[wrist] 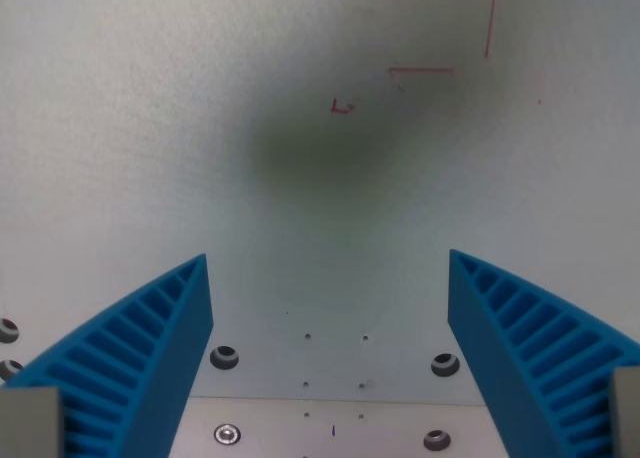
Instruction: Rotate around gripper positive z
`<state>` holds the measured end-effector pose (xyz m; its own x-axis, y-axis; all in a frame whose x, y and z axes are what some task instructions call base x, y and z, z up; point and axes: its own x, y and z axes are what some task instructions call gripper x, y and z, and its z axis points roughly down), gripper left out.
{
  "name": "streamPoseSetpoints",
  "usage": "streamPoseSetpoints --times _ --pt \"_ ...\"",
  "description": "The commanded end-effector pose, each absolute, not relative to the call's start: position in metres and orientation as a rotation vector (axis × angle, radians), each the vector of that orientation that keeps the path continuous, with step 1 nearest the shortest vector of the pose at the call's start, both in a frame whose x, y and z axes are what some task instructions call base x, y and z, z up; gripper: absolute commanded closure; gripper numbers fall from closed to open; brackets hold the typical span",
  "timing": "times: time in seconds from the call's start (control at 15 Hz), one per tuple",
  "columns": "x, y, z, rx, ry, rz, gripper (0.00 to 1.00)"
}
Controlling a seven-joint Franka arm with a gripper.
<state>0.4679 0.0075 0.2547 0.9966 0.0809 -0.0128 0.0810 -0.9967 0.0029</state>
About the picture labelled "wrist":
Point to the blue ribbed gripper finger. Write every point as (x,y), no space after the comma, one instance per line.
(515,348)
(150,348)

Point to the grey socket bolt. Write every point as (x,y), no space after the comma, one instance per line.
(7,329)
(9,368)
(445,364)
(436,439)
(224,356)

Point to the bright aluminium mounting plate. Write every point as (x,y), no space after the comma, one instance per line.
(350,428)

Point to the shiny silver flat screw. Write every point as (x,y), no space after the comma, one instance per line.
(227,434)

